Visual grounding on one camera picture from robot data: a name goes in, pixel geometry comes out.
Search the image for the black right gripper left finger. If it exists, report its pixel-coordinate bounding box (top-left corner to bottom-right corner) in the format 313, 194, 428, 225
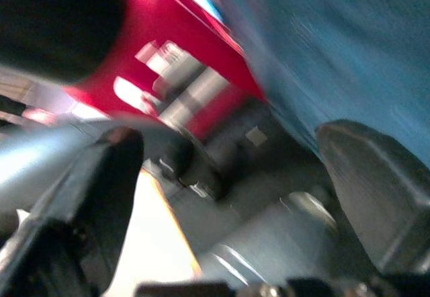
0, 126, 145, 297

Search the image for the black rounded padded object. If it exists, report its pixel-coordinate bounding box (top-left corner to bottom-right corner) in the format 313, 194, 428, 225
0, 0, 128, 85

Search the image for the blue cloth garment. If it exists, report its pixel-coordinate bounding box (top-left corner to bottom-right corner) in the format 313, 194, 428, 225
214, 0, 430, 177

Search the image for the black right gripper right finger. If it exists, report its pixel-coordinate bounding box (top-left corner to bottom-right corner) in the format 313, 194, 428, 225
315, 118, 430, 273

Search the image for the red plastic laundry basket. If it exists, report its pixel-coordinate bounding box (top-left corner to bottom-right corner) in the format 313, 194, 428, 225
63, 0, 269, 140

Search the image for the grey robot leg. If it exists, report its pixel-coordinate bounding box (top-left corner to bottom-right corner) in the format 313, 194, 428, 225
161, 98, 374, 288

